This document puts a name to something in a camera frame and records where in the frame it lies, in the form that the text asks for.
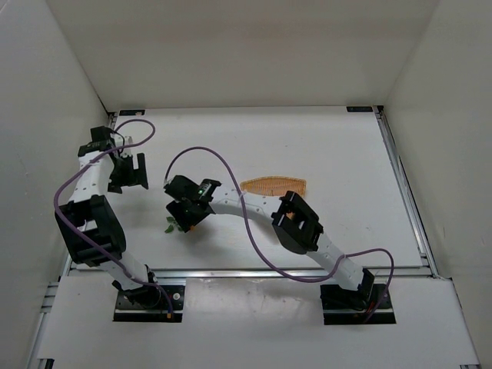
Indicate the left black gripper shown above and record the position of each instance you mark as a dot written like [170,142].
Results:
[135,175]

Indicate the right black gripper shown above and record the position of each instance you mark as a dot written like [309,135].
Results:
[191,217]

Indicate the cherry sprig with green leaves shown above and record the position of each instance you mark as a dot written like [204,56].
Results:
[171,226]

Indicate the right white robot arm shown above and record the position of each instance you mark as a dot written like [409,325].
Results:
[293,221]

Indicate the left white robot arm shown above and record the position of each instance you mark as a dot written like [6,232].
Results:
[128,273]

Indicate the woven orange fruit basket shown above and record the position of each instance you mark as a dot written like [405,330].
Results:
[274,186]

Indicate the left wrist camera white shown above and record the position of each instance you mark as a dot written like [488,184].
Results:
[120,142]

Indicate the aluminium frame rail left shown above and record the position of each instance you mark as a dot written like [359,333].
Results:
[74,209]

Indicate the aluminium frame rail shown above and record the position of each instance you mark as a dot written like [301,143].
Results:
[74,209]
[423,272]
[410,205]

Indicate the aluminium frame rail front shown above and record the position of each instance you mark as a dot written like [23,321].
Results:
[423,272]

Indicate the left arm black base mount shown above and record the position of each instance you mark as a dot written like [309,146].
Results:
[150,305]

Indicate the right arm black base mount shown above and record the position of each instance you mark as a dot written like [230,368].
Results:
[341,307]

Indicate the aluminium frame rail right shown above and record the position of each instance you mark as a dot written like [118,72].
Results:
[410,205]

